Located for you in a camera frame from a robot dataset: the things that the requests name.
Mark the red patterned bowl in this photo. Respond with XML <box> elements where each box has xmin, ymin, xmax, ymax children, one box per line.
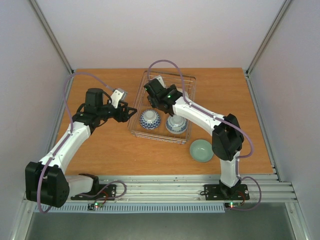
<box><xmin>139</xmin><ymin>109</ymin><xmax>161</xmax><ymax>130</ymax></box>

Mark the blue floral bowl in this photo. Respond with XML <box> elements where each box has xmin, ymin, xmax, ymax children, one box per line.
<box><xmin>165</xmin><ymin>115</ymin><xmax>188</xmax><ymax>135</ymax></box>

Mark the yellow sun bowl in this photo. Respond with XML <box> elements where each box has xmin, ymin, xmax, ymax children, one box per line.
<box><xmin>176</xmin><ymin>87</ymin><xmax>189</xmax><ymax>98</ymax></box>

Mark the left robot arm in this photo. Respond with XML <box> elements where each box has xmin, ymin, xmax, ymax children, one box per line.
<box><xmin>25</xmin><ymin>88</ymin><xmax>137</xmax><ymax>208</ymax></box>

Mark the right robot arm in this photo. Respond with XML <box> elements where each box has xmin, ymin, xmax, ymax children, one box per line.
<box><xmin>143</xmin><ymin>78</ymin><xmax>244</xmax><ymax>200</ymax></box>

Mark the pale green bowl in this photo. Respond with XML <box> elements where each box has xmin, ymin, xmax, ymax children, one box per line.
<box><xmin>189</xmin><ymin>139</ymin><xmax>214</xmax><ymax>163</ymax></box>

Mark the left circuit board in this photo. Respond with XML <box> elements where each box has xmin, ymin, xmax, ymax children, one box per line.
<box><xmin>87</xmin><ymin>202</ymin><xmax>104</xmax><ymax>211</ymax></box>

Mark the circuit board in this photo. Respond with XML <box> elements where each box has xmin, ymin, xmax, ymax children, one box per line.
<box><xmin>224</xmin><ymin>201</ymin><xmax>242</xmax><ymax>209</ymax></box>
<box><xmin>87</xmin><ymin>202</ymin><xmax>104</xmax><ymax>211</ymax></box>

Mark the right circuit board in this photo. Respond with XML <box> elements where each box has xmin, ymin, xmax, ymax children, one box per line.
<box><xmin>224</xmin><ymin>201</ymin><xmax>242</xmax><ymax>209</ymax></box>

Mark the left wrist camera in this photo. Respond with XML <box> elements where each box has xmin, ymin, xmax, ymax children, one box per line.
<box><xmin>110</xmin><ymin>88</ymin><xmax>128</xmax><ymax>109</ymax></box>

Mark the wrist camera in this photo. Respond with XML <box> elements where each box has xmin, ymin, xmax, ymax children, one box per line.
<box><xmin>155</xmin><ymin>75</ymin><xmax>166</xmax><ymax>88</ymax></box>
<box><xmin>110</xmin><ymin>88</ymin><xmax>128</xmax><ymax>109</ymax></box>

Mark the wire dish rack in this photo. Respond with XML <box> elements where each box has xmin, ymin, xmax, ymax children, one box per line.
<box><xmin>128</xmin><ymin>71</ymin><xmax>196</xmax><ymax>144</ymax></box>

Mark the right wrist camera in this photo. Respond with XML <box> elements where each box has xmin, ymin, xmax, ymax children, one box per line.
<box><xmin>155</xmin><ymin>75</ymin><xmax>166</xmax><ymax>88</ymax></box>

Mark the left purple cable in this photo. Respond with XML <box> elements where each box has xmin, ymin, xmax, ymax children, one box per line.
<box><xmin>36</xmin><ymin>72</ymin><xmax>127</xmax><ymax>215</ymax></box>

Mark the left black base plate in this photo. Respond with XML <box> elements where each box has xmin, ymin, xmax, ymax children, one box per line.
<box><xmin>70</xmin><ymin>184</ymin><xmax>117</xmax><ymax>201</ymax></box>

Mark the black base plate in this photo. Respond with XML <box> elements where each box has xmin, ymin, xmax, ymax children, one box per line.
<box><xmin>70</xmin><ymin>184</ymin><xmax>117</xmax><ymax>201</ymax></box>
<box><xmin>201</xmin><ymin>184</ymin><xmax>250</xmax><ymax>201</ymax></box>

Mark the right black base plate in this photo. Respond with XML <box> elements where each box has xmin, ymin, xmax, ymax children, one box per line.
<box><xmin>201</xmin><ymin>184</ymin><xmax>250</xmax><ymax>201</ymax></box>

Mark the blue slotted cable duct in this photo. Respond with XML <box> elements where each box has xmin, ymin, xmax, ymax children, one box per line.
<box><xmin>49</xmin><ymin>202</ymin><xmax>225</xmax><ymax>214</ymax></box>

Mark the aluminium rail frame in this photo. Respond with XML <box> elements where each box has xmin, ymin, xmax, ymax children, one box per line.
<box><xmin>9</xmin><ymin>0</ymin><xmax>320</xmax><ymax>240</ymax></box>

